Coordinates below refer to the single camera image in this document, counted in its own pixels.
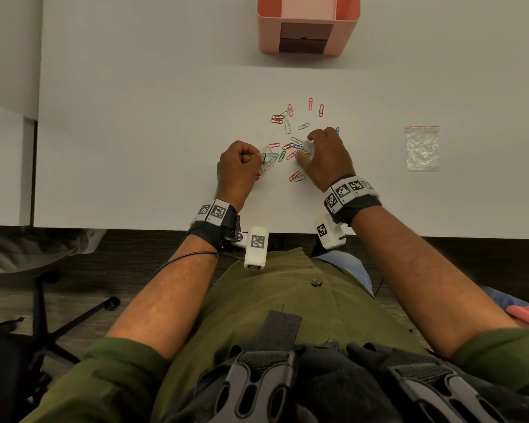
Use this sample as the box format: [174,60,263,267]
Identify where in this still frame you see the person's right hand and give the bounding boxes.
[294,127,357,192]

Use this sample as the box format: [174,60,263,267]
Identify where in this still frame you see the person's left hand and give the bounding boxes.
[215,140,265,204]

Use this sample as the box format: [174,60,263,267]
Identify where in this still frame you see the person's right forearm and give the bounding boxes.
[350,206,520,360]

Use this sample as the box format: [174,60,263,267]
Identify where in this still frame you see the person's left forearm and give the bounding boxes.
[106,233,221,362]

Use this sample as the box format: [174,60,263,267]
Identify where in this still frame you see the scatter of coloured paper clips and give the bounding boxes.
[270,98,340,184]

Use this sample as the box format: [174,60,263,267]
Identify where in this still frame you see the black wristband with marker tags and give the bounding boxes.
[323,174,382,227]
[186,199,242,254]

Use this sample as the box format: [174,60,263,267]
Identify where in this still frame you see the clear zip bag red strip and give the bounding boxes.
[404,125,441,172]

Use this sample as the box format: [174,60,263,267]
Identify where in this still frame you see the pink desk organizer box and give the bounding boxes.
[257,0,361,57]

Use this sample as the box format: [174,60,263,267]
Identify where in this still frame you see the blue trousers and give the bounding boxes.
[314,250,375,298]

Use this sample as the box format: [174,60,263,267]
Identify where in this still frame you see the olive green shirt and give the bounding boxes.
[20,246,529,423]

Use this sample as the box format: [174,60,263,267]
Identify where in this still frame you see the blue cloth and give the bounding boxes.
[482,286,529,311]

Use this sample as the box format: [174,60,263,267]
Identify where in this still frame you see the black chest harness with buckles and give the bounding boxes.
[163,310,529,423]

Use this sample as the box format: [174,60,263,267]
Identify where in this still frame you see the office chair with black base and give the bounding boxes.
[0,228,122,367]

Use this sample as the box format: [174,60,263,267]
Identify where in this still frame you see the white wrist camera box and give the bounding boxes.
[243,226,270,271]
[313,213,347,251]

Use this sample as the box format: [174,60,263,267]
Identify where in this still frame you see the thin black cable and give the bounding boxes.
[152,250,246,279]

